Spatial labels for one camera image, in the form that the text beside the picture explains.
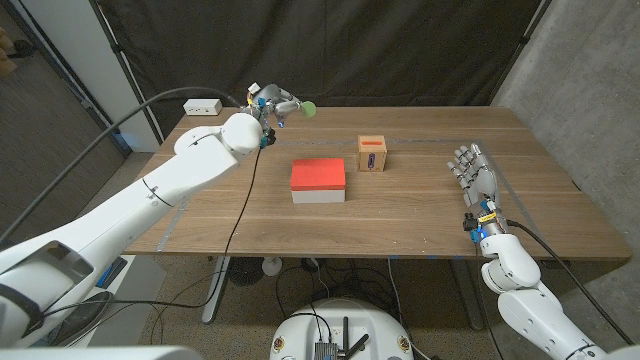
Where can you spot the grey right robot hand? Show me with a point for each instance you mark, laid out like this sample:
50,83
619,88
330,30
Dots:
482,185

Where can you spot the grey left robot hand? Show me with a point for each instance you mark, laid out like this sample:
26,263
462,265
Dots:
272,100

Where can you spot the green round coin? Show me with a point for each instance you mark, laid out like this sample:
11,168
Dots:
309,108

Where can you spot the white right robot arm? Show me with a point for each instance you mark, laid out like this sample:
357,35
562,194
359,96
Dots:
530,310

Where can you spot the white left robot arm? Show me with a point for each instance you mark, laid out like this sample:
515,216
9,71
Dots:
150,190

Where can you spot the white robot base with electronics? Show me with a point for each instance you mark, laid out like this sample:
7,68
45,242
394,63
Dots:
300,335

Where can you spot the white power outlet box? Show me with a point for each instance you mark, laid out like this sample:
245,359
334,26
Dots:
202,106

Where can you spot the red and white package box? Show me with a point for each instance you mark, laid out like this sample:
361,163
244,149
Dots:
320,175

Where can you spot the wooden coin box with slot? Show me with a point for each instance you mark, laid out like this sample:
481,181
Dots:
372,155

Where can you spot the black backdrop curtain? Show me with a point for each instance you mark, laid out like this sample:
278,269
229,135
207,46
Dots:
350,50

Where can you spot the dark table leg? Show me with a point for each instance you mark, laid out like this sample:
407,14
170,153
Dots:
467,295

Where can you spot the black backdrop stand pole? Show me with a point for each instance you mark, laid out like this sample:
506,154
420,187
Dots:
522,42
120,52

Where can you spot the white round floor object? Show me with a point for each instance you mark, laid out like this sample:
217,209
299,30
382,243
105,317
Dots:
272,266

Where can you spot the black round fan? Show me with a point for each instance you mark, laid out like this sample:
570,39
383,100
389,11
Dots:
247,272

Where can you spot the white table leg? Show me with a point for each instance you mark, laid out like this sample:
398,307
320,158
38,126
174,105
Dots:
216,290

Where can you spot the black and blue foot pedal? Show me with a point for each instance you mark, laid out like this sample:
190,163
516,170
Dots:
107,272

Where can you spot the black leather shoe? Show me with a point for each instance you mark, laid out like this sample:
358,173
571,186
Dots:
85,315

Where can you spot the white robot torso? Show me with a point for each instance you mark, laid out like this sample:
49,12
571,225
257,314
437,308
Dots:
100,353

